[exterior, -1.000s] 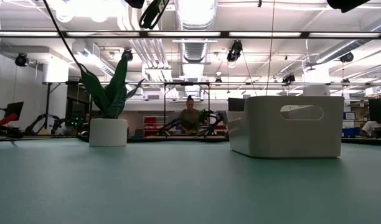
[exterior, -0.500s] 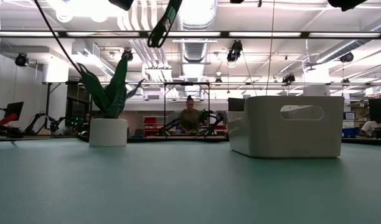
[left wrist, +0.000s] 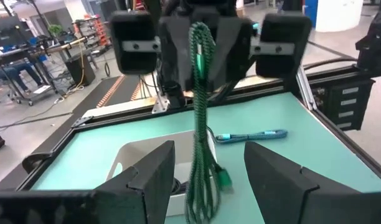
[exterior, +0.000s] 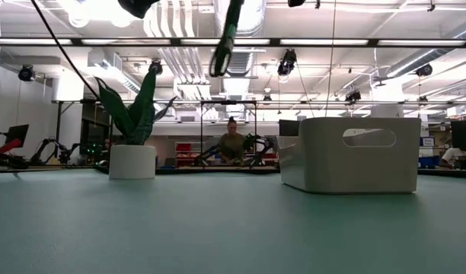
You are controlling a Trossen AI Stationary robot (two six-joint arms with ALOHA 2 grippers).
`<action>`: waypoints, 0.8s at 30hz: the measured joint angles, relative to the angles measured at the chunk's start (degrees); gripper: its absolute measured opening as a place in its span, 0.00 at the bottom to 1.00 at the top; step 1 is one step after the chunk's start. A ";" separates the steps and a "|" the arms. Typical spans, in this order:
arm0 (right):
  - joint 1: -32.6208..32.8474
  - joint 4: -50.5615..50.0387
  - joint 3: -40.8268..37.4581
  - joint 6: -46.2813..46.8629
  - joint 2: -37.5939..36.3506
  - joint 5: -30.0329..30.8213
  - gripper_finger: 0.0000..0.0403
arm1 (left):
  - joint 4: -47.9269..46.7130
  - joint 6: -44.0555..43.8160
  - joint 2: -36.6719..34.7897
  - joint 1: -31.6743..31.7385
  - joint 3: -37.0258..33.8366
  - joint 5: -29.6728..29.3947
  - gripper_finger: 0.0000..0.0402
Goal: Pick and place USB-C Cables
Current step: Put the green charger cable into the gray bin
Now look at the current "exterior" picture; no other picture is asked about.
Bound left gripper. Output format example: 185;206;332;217
116;0;162;20

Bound thin hanging cable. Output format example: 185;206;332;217
324;0;337;118

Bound blue storage bins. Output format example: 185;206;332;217
418;156;443;169

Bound white plastic storage bin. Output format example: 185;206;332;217
275;116;423;196

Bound silver ribbed ventilation duct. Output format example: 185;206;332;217
213;0;267;78

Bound green braided USB-C cable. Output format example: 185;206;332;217
209;0;246;78

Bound green artificial plant leaves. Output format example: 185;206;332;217
94;68;178;147

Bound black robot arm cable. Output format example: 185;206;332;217
30;0;101;100

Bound white round plant pot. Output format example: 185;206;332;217
108;144;158;180

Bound black computer monitor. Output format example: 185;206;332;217
4;124;30;145
278;119;302;138
450;119;466;151

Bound black overhead frame bar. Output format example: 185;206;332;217
0;37;466;49

